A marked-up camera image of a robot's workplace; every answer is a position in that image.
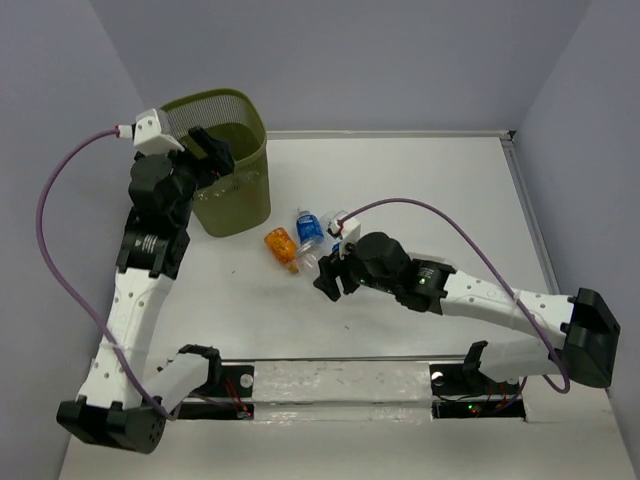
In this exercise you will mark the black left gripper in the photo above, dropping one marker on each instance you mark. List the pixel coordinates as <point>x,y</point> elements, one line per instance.
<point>219,161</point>

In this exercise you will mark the orange label plastic bottle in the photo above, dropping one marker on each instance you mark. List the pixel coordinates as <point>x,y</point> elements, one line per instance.
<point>283,249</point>

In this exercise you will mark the grey cap clear bottle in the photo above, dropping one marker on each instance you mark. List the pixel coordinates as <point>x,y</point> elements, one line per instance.
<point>219,190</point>

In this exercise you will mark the silver cap clear bottle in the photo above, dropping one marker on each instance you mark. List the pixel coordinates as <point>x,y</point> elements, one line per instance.
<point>308,257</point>

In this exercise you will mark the upright Pocari Sweat blue bottle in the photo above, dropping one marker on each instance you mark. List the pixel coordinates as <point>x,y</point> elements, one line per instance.
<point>309,229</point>

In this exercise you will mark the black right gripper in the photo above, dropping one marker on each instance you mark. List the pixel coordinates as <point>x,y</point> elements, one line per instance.
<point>329,267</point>

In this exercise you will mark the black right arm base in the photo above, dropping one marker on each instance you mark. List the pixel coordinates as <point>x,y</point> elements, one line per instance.
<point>456,395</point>

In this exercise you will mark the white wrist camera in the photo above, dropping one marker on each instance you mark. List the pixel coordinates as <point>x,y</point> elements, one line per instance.
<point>350,229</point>
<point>150,133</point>

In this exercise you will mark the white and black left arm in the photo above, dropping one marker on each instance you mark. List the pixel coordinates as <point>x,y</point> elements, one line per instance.
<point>115,407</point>

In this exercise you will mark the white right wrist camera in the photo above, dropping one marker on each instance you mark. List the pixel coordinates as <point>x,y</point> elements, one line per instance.
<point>350,229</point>

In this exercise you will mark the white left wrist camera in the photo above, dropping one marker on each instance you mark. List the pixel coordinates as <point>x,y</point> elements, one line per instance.
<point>150,133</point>

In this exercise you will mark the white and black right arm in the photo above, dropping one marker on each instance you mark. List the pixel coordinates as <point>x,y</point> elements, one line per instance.
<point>572,335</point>

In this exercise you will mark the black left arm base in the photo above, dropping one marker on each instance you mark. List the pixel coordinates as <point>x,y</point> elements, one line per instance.
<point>229,400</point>

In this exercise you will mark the olive green mesh bin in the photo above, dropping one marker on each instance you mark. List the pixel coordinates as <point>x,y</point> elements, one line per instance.
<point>228,115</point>

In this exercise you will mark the pocari sweat blue bottle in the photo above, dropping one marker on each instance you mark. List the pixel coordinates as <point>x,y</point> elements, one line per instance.
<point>309,229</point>
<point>330,226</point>

